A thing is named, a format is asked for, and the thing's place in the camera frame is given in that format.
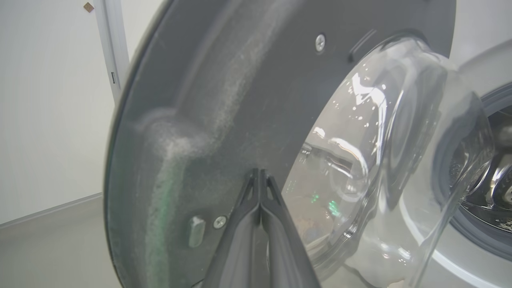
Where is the round washing machine door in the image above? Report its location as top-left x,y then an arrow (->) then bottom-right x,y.
104,0 -> 496,288

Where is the stainless steel washing machine drum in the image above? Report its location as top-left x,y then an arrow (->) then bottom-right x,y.
450,108 -> 512,232

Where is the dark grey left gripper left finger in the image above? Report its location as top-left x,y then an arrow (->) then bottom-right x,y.
202,168 -> 261,288

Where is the white front-load washing machine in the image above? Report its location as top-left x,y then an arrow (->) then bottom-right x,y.
396,38 -> 512,288

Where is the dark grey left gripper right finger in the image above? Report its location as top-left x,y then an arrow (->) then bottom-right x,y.
260,169 -> 322,288

